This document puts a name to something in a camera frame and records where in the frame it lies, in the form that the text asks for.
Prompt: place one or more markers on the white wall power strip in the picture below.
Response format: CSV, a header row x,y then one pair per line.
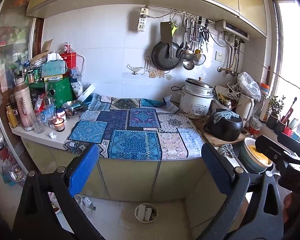
x,y
143,15

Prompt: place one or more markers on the white rice cooker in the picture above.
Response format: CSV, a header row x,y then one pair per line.
x,y
195,98

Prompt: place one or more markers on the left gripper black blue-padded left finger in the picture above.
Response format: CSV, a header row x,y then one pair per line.
x,y
35,218

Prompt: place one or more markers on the white round trash bin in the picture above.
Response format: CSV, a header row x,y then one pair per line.
x,y
154,215

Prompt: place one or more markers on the wall water heater unit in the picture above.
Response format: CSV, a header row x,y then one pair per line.
x,y
223,25

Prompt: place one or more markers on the small potted plant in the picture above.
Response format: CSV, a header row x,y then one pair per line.
x,y
276,105

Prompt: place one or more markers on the red tin box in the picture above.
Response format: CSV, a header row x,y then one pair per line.
x,y
70,59

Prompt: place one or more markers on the white electric kettle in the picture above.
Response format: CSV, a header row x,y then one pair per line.
x,y
245,108

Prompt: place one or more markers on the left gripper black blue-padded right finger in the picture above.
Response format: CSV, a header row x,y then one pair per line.
x,y
252,206

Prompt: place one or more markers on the blue patchwork patterned tablecloth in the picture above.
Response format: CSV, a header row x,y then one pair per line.
x,y
134,129

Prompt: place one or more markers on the bowl with yellow contents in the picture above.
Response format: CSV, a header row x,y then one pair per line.
x,y
252,160

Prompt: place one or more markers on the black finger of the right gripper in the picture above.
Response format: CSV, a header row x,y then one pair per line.
x,y
274,151

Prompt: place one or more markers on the black clay pot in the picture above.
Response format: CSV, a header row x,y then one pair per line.
x,y
224,124

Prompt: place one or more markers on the green metal box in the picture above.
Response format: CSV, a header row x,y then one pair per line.
x,y
61,91

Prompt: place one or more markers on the white and blue carton box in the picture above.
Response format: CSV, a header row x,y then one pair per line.
x,y
144,213

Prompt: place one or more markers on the black hanging frying pan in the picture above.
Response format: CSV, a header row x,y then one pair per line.
x,y
161,56

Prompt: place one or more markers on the white plastic bag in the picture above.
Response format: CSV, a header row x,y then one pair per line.
x,y
249,86

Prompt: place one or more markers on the lit candle jar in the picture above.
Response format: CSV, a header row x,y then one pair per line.
x,y
59,125

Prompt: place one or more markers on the person's right hand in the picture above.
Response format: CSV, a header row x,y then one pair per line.
x,y
287,203

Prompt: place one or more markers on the hanging metal strainer ladle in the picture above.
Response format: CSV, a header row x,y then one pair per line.
x,y
186,54

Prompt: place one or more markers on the pink thermos flask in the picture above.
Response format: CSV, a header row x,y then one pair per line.
x,y
24,103

